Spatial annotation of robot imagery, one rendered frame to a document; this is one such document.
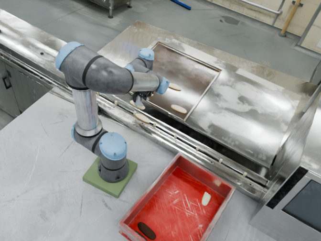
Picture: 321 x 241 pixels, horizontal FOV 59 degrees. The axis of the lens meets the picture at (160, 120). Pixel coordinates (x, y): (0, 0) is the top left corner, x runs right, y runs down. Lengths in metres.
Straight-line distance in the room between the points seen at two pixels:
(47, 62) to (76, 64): 1.00
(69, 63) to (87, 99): 0.17
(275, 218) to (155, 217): 0.52
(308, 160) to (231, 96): 0.82
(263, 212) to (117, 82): 0.84
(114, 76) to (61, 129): 0.79
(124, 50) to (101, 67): 1.33
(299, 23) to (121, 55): 3.43
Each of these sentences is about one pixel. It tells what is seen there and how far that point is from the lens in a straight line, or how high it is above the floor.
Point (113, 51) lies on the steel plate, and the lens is 2.21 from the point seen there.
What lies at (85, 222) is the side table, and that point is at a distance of 1.33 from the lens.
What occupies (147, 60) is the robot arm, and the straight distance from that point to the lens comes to 1.36.
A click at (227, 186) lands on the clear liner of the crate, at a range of 1.40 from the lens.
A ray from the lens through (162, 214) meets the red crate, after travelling 1.35.
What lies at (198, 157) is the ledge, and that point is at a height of 0.86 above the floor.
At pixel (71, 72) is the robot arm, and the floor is 1.45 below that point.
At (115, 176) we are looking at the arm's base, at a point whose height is 0.90.
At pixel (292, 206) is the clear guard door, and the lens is 1.26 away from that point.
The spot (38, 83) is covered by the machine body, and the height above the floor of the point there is 0.75.
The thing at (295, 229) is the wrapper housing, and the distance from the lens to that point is 1.37.
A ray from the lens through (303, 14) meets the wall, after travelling 4.98.
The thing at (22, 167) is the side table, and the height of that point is 0.82.
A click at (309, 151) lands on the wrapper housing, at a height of 1.30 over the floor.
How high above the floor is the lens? 2.04
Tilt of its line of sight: 46 degrees down
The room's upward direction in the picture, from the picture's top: 11 degrees clockwise
